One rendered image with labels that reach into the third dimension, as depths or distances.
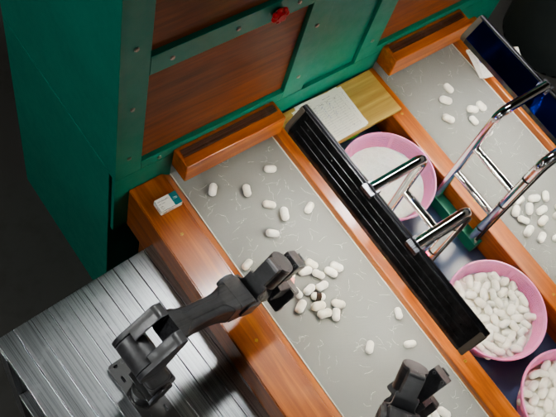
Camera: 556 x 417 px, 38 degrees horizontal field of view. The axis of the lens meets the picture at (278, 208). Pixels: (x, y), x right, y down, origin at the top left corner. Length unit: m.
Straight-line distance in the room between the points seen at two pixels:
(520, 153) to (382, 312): 0.67
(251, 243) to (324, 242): 0.19
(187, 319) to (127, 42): 0.52
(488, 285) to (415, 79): 0.65
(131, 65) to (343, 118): 0.80
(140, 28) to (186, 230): 0.63
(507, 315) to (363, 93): 0.71
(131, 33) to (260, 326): 0.76
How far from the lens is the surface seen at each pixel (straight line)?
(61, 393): 1.91
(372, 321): 1.99
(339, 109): 2.21
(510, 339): 2.12
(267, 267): 1.66
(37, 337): 1.96
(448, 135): 2.33
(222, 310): 1.59
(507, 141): 2.40
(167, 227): 1.96
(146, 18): 1.48
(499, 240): 2.19
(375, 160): 2.20
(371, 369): 1.95
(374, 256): 2.03
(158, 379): 1.72
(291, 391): 1.86
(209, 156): 1.95
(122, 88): 1.61
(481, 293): 2.13
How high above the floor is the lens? 2.52
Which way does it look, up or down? 60 degrees down
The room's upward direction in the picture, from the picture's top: 23 degrees clockwise
